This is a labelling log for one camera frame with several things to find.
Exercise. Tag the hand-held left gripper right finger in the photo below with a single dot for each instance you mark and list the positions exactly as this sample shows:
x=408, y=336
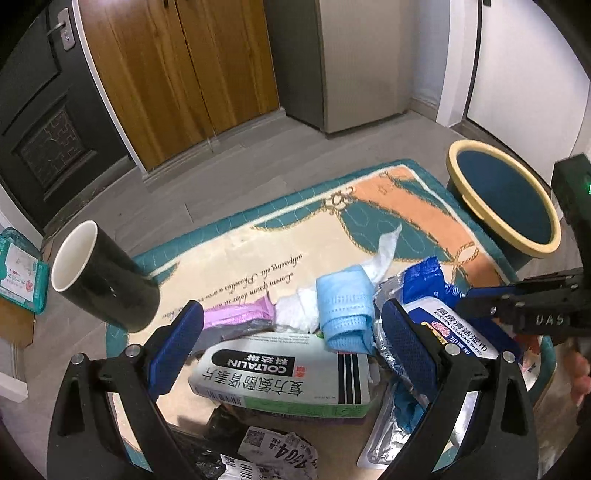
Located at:
x=406, y=341

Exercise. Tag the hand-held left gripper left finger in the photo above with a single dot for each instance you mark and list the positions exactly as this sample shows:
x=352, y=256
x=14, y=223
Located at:
x=178, y=341

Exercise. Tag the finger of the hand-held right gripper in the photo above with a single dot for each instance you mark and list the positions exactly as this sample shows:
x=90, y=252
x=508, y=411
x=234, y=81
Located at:
x=498, y=289
x=480, y=308

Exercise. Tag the blue and white wipes packet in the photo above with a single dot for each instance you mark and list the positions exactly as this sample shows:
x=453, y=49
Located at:
x=461, y=332

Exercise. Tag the blue bin with cream rim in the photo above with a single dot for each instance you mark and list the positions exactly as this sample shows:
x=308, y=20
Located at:
x=508, y=198

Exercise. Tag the white and green medicine box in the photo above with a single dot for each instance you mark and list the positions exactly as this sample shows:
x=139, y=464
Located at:
x=277, y=374

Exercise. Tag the person's right hand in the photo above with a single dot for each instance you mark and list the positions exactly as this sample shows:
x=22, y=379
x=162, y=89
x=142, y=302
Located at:
x=582, y=378

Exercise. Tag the purple plastic wrapper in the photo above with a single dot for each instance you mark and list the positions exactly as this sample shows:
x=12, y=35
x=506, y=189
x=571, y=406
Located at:
x=221, y=339

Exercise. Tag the pink plastic bag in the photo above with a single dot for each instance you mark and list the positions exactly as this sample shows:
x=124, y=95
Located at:
x=240, y=311

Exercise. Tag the light blue face mask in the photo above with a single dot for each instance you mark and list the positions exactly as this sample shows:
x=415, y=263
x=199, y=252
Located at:
x=344, y=300

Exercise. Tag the white printed packet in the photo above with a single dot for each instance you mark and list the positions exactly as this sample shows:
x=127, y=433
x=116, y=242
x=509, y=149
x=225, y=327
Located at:
x=531, y=364

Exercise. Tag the black cup with white inside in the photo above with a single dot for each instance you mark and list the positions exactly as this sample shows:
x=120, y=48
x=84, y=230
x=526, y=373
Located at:
x=115, y=286

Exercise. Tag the white tissue strip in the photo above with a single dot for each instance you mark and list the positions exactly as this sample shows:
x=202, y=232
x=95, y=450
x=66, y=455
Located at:
x=383, y=254

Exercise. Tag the black plastic bag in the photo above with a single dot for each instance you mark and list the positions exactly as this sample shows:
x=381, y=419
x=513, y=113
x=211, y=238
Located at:
x=221, y=427

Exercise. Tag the silver foil wrapper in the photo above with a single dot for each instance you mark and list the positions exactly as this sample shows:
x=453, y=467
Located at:
x=392, y=443

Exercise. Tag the crumpled white tissue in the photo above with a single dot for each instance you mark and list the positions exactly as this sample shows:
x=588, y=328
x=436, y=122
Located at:
x=298, y=309

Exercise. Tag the crumpled white label paper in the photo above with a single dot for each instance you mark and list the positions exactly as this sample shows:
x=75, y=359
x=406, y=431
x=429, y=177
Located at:
x=277, y=450

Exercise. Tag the teal and beige patterned rug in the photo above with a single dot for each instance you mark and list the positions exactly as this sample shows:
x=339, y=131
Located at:
x=286, y=240

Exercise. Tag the cardboard box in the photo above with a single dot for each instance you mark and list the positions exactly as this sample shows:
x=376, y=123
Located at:
x=14, y=323

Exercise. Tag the green wipes packet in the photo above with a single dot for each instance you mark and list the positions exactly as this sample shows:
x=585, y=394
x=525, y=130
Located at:
x=21, y=272

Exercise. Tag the dark entrance door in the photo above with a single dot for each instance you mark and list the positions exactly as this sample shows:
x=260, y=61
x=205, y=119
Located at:
x=46, y=124

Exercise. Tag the wooden cabinet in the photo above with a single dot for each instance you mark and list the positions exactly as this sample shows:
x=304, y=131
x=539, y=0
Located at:
x=184, y=78

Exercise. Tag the grey refrigerator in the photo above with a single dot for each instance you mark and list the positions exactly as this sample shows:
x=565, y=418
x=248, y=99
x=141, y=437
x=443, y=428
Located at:
x=341, y=60

